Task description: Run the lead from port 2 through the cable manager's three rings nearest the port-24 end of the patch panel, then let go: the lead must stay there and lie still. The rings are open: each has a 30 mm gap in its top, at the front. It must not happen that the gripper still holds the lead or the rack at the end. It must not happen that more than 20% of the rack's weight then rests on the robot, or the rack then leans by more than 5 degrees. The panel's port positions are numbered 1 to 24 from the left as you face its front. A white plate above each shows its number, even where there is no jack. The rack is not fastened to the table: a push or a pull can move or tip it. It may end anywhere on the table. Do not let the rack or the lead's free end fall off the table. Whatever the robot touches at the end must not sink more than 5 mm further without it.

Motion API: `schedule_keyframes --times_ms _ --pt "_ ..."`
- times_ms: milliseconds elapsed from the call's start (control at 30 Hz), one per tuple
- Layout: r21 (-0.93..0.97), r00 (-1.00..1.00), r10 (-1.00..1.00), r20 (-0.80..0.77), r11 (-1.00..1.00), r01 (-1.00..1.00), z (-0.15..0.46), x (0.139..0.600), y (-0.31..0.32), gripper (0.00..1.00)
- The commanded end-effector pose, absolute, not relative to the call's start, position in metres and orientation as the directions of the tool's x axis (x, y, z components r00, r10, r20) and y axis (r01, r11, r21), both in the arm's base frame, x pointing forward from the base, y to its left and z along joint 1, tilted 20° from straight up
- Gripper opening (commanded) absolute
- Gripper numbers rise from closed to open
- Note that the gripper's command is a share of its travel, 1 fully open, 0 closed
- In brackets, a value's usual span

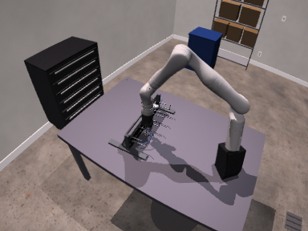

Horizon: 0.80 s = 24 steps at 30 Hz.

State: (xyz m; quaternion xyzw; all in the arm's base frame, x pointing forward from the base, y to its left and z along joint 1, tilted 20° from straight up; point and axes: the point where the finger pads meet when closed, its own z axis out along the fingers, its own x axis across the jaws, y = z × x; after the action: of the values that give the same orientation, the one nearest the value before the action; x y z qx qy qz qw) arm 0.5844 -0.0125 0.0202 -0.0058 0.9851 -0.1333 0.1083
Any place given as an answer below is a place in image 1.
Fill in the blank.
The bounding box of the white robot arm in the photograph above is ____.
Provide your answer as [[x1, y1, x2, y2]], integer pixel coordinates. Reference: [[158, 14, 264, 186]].
[[140, 44, 250, 152]]

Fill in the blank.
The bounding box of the black patch panel rack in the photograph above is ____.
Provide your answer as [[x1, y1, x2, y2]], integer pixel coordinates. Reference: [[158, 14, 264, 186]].
[[108, 93, 175, 160]]

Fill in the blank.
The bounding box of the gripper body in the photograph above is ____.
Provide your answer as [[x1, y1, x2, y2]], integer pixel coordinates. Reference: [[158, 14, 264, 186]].
[[141, 104, 159, 128]]

